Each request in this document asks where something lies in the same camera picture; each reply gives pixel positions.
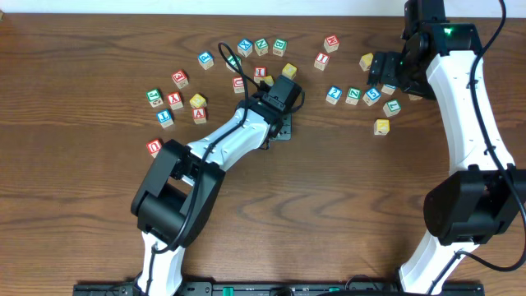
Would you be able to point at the green N block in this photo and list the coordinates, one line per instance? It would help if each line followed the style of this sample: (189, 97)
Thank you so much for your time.
(261, 46)

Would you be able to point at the blue X block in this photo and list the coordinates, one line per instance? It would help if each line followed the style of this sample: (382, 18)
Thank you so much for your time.
(245, 47)

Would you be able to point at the yellow W block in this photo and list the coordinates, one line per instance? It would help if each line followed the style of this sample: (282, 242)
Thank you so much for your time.
(365, 61)

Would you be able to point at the green E block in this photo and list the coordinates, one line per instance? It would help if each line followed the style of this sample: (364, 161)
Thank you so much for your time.
(232, 63)

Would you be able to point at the blue 5 block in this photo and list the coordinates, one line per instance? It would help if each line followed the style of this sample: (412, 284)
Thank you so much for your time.
(371, 96)

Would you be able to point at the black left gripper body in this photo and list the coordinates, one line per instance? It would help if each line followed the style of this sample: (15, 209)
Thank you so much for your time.
(282, 132)

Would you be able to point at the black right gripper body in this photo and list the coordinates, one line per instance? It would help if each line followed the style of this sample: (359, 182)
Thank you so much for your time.
(378, 68)

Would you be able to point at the yellow Q block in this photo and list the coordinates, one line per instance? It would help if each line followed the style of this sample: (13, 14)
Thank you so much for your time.
(197, 101)

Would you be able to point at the yellow K block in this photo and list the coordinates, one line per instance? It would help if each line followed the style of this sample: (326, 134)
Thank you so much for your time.
(381, 127)

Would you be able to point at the green J block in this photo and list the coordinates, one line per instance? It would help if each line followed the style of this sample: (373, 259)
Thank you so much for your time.
(154, 97)

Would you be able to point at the red i block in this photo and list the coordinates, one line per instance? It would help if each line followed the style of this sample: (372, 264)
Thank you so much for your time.
(259, 74)
(321, 61)

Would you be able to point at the red Y block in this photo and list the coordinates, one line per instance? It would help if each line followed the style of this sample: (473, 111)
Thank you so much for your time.
(175, 101)

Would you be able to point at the green 7 block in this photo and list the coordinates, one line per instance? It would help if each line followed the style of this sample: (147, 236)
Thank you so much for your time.
(391, 108)

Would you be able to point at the green Z block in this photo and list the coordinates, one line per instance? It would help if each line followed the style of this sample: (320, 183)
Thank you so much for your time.
(353, 96)

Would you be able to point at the red U block upper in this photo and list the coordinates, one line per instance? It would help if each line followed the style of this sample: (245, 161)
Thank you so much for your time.
(238, 85)

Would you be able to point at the blue P block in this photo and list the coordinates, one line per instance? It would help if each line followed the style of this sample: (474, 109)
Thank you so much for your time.
(206, 60)

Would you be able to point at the blue D block right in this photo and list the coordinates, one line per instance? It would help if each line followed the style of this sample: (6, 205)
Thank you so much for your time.
(414, 97)

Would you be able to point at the blue J block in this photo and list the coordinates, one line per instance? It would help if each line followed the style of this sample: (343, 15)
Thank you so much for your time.
(165, 118)

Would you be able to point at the red I block right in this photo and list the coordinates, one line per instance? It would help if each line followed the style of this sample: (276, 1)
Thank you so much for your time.
(321, 61)

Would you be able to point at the red E block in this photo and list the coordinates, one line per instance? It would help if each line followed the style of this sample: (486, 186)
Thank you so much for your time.
(180, 79)

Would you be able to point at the red A block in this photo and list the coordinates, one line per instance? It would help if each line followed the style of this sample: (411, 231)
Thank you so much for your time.
(199, 115)

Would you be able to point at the blue L block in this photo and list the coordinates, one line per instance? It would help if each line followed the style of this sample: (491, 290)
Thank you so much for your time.
(388, 89)

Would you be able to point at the red M block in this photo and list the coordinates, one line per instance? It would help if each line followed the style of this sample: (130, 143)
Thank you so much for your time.
(331, 43)

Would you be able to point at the blue 2 block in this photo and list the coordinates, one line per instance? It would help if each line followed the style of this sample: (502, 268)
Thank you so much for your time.
(333, 95)

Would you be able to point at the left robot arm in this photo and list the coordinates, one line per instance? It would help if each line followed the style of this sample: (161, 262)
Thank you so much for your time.
(174, 201)

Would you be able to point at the yellow S block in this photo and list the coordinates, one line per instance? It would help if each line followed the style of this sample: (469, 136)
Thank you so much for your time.
(268, 80)

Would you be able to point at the red u block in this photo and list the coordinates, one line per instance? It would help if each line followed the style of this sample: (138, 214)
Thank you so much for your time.
(238, 85)
(154, 147)

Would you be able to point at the yellow block left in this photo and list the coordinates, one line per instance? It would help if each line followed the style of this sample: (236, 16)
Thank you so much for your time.
(289, 71)

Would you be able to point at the red U block lower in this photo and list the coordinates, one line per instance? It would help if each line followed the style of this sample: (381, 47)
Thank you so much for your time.
(154, 147)

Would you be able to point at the green B block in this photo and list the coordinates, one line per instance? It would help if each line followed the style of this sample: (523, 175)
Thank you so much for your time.
(279, 47)

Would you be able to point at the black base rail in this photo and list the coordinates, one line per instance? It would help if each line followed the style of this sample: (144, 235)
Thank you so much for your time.
(210, 289)

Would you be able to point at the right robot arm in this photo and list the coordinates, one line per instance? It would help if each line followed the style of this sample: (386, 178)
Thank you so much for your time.
(484, 191)

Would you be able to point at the red I block left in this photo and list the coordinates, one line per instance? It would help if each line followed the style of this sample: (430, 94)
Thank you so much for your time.
(259, 74)

